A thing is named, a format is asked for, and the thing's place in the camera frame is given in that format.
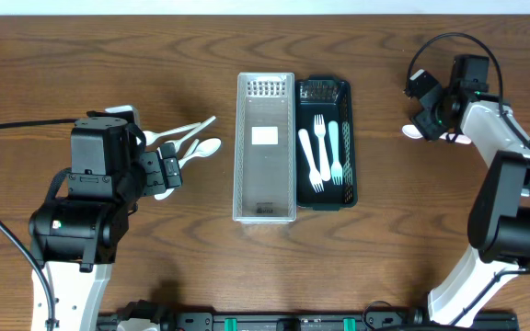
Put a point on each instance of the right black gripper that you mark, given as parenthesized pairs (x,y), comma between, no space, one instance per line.
(429,118)

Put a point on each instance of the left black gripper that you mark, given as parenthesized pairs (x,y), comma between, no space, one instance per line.
(155,173)

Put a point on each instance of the white spoon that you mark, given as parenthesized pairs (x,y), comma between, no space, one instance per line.
(412,132)
(151,137)
(202,126)

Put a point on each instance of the white fork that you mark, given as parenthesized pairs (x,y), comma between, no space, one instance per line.
(335,168)
(320,132)
(314,175)

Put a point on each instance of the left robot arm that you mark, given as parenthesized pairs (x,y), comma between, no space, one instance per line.
(76,231)

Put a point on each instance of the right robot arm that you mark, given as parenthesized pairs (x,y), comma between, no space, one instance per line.
(498,227)

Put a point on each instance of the white spoon bowl down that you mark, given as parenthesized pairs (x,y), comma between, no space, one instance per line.
(166,193)

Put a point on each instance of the white spoon bowl right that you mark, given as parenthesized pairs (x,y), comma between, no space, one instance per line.
(204,149)

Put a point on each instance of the white label sticker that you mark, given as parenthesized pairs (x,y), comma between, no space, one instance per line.
(264,135)

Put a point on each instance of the clear perforated plastic basket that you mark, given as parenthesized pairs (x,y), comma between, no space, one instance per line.
(265,175)

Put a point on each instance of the black perforated plastic basket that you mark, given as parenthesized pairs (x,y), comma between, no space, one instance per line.
(329,97)

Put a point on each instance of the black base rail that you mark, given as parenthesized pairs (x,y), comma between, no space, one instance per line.
(151,316)

